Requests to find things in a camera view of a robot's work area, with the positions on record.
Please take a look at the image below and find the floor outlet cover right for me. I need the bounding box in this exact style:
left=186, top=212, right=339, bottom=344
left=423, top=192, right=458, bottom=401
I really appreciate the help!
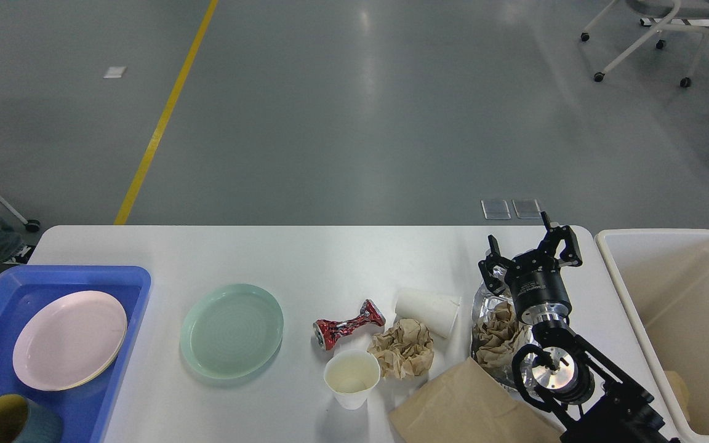
left=511, top=199, right=543, bottom=220

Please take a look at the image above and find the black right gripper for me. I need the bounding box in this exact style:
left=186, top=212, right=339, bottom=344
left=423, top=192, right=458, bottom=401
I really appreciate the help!
left=479, top=212, right=583, bottom=325

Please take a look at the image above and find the white floor tag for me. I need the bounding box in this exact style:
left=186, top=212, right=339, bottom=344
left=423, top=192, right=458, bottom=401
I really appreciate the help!
left=103, top=66, right=127, bottom=79

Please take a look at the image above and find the lying white paper cup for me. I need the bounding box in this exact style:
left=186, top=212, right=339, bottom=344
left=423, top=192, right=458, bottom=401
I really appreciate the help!
left=396, top=288, right=461, bottom=339

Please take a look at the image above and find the white office chair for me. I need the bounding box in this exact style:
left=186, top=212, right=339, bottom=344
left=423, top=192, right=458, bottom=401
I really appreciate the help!
left=593, top=1, right=709, bottom=88

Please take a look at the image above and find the blue plastic tray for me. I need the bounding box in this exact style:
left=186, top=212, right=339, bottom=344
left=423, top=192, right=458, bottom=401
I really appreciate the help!
left=0, top=265, right=151, bottom=442

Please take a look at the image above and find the crushed red can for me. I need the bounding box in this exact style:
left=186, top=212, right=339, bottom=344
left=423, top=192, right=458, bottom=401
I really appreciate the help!
left=312, top=299, right=386, bottom=351

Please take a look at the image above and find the floor outlet cover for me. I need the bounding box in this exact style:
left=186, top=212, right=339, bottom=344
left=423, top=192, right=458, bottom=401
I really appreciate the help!
left=481, top=199, right=512, bottom=220
left=511, top=199, right=543, bottom=220

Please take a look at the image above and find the floor outlet cover left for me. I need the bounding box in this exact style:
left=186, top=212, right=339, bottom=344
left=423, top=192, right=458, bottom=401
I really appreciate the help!
left=481, top=199, right=512, bottom=220

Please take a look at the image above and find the beige plastic bin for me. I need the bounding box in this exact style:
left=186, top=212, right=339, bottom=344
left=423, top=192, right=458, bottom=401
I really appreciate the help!
left=595, top=229, right=709, bottom=442

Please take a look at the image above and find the pink plate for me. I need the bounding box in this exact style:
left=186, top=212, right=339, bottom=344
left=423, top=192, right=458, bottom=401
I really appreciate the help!
left=12, top=290, right=129, bottom=392

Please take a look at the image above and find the crumpled brown paper ball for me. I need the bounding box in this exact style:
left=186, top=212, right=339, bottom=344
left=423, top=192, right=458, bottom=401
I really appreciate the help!
left=367, top=319, right=435, bottom=380

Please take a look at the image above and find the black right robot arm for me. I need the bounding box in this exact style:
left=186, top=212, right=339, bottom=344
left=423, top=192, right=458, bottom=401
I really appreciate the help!
left=478, top=211, right=666, bottom=442

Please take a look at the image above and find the flat brown paper bag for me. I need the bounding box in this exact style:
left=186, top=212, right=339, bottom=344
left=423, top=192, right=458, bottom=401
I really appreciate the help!
left=389, top=359, right=562, bottom=442

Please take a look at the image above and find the green plate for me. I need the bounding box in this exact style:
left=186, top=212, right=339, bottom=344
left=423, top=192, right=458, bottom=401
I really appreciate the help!
left=180, top=284, right=284, bottom=381

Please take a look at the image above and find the upright white paper cup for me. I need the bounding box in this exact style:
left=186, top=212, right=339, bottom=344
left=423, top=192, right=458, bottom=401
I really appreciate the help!
left=323, top=349, right=382, bottom=410

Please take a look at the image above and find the crumpled brown paper in bag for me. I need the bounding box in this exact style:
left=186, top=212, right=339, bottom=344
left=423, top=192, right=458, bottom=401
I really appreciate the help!
left=472, top=301, right=530, bottom=370

